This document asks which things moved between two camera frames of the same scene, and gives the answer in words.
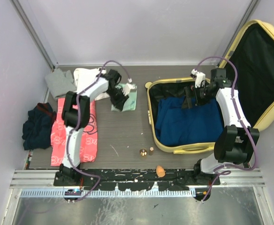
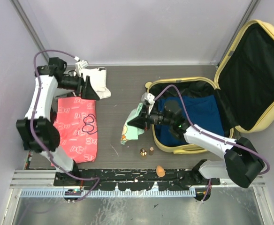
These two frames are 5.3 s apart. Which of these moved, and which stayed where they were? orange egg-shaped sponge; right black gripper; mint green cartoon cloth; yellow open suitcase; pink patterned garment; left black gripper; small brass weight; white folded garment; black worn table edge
Moved: right black gripper; mint green cartoon cloth; left black gripper
Stayed: black worn table edge; pink patterned garment; white folded garment; yellow open suitcase; orange egg-shaped sponge; small brass weight
